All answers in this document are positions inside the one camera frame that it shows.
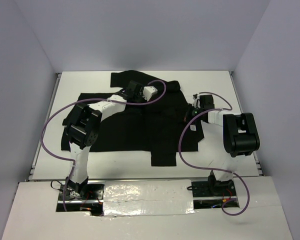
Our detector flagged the silver foil sheet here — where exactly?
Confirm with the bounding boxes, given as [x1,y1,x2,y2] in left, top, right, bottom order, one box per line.
[103,179,195,217]

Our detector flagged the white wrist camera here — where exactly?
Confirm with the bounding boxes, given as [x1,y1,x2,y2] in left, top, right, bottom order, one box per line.
[142,86,158,102]
[192,93,201,109]

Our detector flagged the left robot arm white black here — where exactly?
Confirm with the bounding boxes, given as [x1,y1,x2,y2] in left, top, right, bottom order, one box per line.
[65,81,158,199]

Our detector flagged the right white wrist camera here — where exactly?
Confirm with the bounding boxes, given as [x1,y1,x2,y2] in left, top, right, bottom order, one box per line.
[192,93,201,109]

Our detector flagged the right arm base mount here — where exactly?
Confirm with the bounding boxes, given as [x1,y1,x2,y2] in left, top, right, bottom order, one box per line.
[186,170,236,199]

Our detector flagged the aluminium rail right edge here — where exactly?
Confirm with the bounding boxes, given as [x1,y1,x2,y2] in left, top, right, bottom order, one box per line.
[229,71,263,176]

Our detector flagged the purple cable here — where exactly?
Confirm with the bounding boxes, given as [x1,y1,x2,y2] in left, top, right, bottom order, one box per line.
[41,80,168,212]
[177,91,251,216]

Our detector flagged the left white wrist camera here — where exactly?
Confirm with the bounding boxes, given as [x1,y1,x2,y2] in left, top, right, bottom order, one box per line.
[142,86,158,102]

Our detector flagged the white foam board front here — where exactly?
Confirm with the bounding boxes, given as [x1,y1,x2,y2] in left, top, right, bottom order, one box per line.
[3,176,292,240]

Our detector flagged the aluminium rail edge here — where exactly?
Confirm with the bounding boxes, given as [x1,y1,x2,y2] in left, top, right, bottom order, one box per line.
[26,72,62,182]
[229,71,263,176]

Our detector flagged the aluminium rail left edge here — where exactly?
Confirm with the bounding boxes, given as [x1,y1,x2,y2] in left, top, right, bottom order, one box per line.
[26,72,62,182]

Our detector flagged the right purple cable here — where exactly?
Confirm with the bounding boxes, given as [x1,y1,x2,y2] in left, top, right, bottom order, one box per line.
[177,91,251,216]

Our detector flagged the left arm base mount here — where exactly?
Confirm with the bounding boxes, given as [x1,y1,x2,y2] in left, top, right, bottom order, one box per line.
[50,180,105,216]

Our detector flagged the black long sleeve shirt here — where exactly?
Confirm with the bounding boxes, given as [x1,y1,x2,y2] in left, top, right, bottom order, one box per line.
[60,69,205,168]

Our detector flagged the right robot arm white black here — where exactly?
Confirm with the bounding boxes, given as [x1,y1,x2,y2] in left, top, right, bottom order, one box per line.
[178,92,260,196]

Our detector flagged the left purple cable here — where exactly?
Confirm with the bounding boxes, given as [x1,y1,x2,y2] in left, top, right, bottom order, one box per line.
[41,80,168,212]

